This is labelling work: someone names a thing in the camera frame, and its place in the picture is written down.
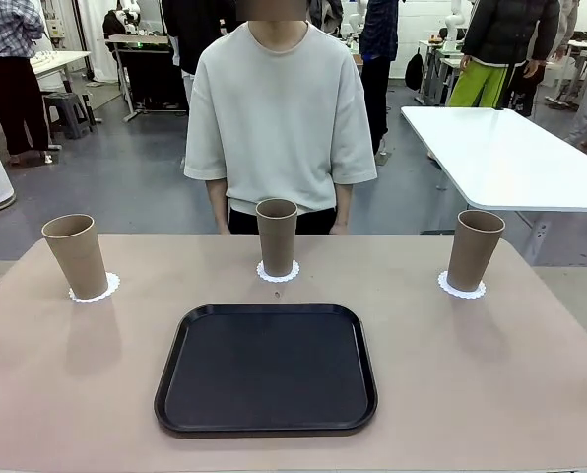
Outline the tall beige cup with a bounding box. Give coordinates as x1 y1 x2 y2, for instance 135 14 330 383
40 213 110 301
445 210 506 293
255 198 299 277

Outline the white scalloped paper coaster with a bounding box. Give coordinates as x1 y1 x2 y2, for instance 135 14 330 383
437 269 488 301
256 259 301 283
68 271 122 303

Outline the person's left forearm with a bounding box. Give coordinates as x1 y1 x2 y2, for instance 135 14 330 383
333 182 357 228

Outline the person's right forearm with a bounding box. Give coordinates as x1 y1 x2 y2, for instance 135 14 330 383
204 179 228 228

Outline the person in grey sweatshirt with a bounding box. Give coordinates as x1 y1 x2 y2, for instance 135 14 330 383
183 0 378 236

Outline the black plastic tray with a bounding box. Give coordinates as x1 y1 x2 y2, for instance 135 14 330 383
154 304 379 438

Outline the black equipment cart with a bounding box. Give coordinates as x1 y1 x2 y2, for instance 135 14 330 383
104 33 191 123

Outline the black backpack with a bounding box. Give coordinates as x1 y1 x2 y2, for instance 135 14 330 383
404 48 425 93

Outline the grey background table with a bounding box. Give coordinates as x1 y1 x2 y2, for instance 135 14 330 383
419 38 467 107

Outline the person in blue checked shirt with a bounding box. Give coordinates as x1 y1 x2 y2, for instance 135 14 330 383
359 0 398 157

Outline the grey plastic stool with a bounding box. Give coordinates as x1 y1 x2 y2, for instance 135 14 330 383
43 92 96 139

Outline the person in black top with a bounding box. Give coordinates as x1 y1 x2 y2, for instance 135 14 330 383
161 0 238 104

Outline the thin black pole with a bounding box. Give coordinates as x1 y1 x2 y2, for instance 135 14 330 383
492 61 517 112

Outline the person in black printed trousers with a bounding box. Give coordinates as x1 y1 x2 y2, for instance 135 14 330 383
507 61 546 118

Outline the white robot on cart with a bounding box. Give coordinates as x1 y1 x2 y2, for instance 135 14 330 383
101 0 145 36

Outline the white background desk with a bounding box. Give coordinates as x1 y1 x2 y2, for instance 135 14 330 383
27 50 94 95

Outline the person in black puffer jacket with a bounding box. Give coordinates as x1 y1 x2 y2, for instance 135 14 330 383
445 0 561 109

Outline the person in plaid shirt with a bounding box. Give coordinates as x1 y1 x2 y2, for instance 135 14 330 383
0 0 53 167

